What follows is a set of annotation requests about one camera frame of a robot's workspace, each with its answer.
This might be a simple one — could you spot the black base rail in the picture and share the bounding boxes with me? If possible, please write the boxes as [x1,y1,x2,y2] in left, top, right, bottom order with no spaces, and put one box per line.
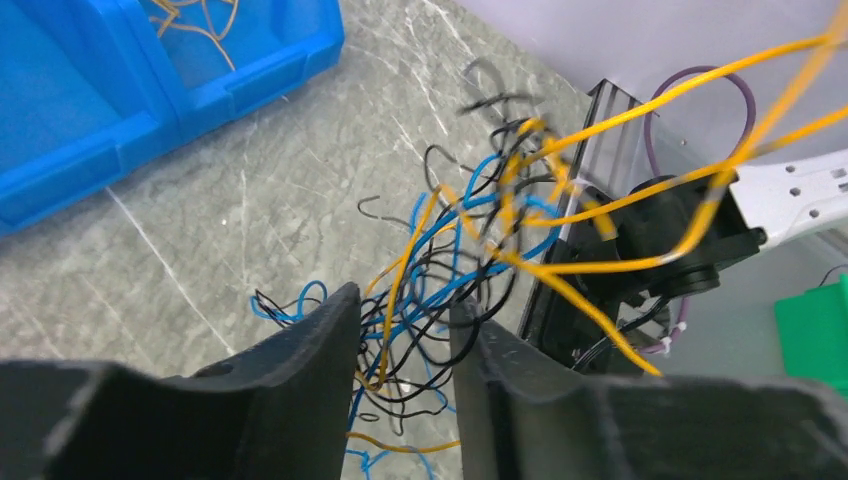
[519,80,687,376]

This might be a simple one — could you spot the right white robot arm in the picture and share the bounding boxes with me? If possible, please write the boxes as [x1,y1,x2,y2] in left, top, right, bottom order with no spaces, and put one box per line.
[616,150,847,299]

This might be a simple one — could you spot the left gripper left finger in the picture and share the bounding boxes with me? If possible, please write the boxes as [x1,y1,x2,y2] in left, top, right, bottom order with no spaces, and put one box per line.
[1,283,360,479]

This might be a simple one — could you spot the yellow wires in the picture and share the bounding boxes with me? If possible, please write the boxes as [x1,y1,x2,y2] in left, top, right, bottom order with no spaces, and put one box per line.
[148,0,848,455]

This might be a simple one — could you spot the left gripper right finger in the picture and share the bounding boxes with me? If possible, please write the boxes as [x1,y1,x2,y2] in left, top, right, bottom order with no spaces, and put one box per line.
[450,302,847,479]

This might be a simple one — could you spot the green block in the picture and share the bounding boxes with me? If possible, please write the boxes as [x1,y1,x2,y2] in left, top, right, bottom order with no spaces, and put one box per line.
[774,274,847,397]

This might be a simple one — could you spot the blue plastic bin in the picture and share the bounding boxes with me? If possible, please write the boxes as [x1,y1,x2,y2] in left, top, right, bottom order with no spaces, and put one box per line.
[1,1,345,234]

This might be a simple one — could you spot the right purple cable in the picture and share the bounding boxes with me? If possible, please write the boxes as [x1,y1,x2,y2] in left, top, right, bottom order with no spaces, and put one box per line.
[643,65,758,356]

